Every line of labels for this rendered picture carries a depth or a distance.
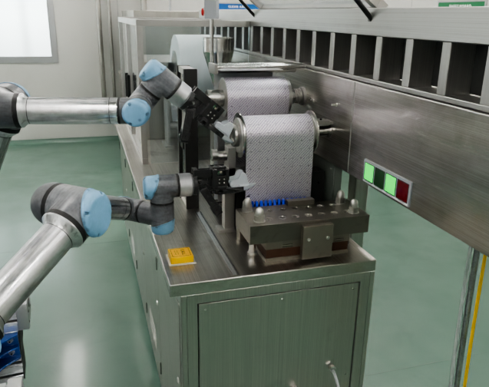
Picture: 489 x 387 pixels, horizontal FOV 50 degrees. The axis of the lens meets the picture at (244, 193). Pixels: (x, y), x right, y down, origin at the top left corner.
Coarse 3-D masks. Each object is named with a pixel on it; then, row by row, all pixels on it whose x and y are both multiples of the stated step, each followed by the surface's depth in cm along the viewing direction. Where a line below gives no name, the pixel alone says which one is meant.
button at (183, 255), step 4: (176, 248) 167; (180, 248) 167; (184, 248) 167; (188, 248) 167; (168, 252) 165; (172, 252) 164; (176, 252) 165; (180, 252) 165; (184, 252) 165; (188, 252) 165; (168, 256) 166; (172, 256) 161; (176, 256) 161; (180, 256) 162; (184, 256) 162; (188, 256) 162; (192, 256) 162; (172, 260) 161; (176, 260) 161; (180, 260) 162; (184, 260) 162; (188, 260) 162; (192, 260) 163
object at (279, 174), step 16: (256, 160) 173; (272, 160) 174; (288, 160) 176; (304, 160) 178; (256, 176) 175; (272, 176) 176; (288, 176) 178; (304, 176) 180; (256, 192) 176; (272, 192) 178; (288, 192) 180; (304, 192) 182
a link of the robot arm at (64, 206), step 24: (48, 192) 132; (72, 192) 130; (96, 192) 130; (48, 216) 126; (72, 216) 126; (96, 216) 129; (48, 240) 122; (72, 240) 126; (24, 264) 116; (48, 264) 120; (0, 288) 112; (24, 288) 115; (0, 312) 110; (0, 336) 109
